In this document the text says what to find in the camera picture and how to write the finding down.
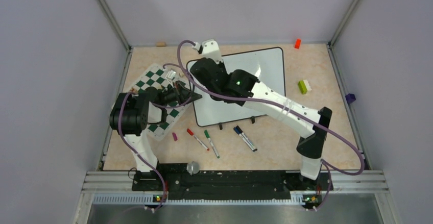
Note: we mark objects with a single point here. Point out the green white chessboard mat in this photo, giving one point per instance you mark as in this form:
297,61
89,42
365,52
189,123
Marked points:
155,76

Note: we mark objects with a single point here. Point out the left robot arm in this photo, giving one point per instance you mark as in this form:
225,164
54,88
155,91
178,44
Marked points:
133,113

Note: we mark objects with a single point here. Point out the orange toy block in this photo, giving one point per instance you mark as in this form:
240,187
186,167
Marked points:
297,43

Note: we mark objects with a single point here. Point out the green white toy block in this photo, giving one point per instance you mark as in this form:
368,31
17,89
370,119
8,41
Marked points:
304,86

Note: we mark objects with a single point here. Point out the blue whiteboard marker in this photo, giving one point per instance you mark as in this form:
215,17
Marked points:
246,141

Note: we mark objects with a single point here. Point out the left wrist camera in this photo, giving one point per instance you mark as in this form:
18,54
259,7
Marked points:
171,75

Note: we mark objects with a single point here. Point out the whiteboard metal stand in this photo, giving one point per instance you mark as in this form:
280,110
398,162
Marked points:
252,119

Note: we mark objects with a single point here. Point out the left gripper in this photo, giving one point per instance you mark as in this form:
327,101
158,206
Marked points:
183,94

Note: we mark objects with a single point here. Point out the grey round knob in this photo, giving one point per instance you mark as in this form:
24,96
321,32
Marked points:
193,167

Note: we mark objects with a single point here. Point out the red whiteboard marker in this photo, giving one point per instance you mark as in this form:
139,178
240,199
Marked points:
197,139

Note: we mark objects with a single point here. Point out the whiteboard with black frame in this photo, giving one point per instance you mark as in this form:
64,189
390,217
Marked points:
267,64

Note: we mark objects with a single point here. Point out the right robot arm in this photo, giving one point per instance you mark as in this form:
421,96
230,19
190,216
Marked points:
246,90

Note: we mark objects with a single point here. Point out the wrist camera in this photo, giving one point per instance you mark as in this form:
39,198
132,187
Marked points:
209,49
171,75

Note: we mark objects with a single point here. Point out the wooden cork piece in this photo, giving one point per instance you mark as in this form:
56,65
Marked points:
160,44

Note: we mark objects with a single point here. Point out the pink marker cap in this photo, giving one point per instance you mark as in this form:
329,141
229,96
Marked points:
174,136

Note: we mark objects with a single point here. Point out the purple object at edge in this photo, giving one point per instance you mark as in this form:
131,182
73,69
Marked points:
350,98

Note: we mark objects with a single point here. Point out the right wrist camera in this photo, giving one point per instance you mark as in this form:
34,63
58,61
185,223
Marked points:
209,49

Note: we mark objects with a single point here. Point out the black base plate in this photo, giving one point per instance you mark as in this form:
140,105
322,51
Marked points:
226,185

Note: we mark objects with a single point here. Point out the black whiteboard marker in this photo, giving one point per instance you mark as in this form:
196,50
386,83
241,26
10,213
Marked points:
247,138

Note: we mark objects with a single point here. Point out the green whiteboard marker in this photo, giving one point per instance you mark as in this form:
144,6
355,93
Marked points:
212,144

